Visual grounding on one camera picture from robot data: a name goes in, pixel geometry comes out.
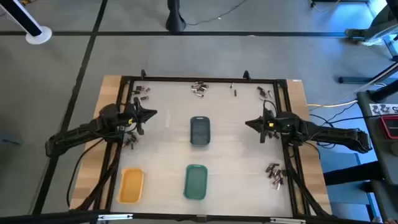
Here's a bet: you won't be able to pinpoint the yellow floor cable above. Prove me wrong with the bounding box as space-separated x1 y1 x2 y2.
307 99 359 109

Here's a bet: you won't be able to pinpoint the black desk foot bar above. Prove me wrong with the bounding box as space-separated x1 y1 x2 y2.
338 61 398 85
323 161 384 187

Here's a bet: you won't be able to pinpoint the blue-grey plastic bin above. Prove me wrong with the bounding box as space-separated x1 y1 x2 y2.
190 116 211 146

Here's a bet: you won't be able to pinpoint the yellow plastic bin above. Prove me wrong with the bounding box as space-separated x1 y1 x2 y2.
117 167 145 205

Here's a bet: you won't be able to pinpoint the thin black floor cable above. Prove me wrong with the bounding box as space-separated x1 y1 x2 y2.
185 0 249 26

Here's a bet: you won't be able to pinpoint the black aluminium table frame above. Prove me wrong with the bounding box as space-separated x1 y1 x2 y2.
0 70 386 224

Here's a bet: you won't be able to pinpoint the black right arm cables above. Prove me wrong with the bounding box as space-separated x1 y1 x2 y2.
307 101 374 151

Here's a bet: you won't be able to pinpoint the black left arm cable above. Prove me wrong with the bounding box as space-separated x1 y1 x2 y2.
66 138 106 208

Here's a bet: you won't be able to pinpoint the white round-base post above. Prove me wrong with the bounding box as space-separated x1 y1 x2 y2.
0 0 53 45

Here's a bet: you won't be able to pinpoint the silver frame bracket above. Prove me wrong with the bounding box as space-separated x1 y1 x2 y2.
269 217 307 224
97 213 134 222

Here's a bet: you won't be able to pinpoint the dark grey side desk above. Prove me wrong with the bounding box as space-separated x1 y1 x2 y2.
356 90 398 224

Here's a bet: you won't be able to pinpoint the green plastic bin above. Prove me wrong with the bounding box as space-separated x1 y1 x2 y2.
183 164 208 200

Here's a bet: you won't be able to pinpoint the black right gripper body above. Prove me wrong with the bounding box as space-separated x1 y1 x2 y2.
260 107 284 143

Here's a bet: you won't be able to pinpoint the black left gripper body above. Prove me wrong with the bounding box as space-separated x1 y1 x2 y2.
123 96 144 136

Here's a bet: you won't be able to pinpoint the white marker sheet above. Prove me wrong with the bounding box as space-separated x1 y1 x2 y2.
369 103 398 116

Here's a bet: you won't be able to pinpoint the black stand pole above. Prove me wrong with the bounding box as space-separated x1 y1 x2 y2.
165 0 188 34

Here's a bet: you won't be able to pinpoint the red and black case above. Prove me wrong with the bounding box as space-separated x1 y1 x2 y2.
379 114 398 140

